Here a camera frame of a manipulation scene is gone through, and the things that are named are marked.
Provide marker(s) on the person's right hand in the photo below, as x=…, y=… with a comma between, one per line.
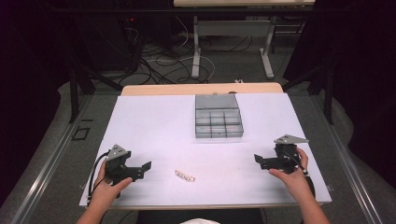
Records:
x=294, y=182

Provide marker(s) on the white desk with metal legs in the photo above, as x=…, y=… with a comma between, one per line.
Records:
x=236, y=28

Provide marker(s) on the dark equipment with red light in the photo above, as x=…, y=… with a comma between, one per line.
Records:
x=127, y=34

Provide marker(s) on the person's dark clothing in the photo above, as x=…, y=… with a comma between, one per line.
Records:
x=199, y=216

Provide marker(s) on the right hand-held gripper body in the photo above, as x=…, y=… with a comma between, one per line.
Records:
x=287, y=154

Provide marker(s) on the white table cover sheet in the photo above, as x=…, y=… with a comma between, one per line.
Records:
x=174, y=140

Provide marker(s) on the grey compartment storage box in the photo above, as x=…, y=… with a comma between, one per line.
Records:
x=218, y=116

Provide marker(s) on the black metal stand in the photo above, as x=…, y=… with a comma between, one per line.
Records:
x=323, y=87
x=76, y=84

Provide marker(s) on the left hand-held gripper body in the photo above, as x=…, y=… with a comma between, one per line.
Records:
x=117, y=161

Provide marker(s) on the person's left hand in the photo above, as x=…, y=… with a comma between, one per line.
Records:
x=107, y=191

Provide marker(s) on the small white bead strip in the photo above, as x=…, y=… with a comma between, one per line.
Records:
x=185, y=175

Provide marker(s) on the aluminium floor rail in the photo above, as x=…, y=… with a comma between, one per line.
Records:
x=345, y=161
x=43, y=174

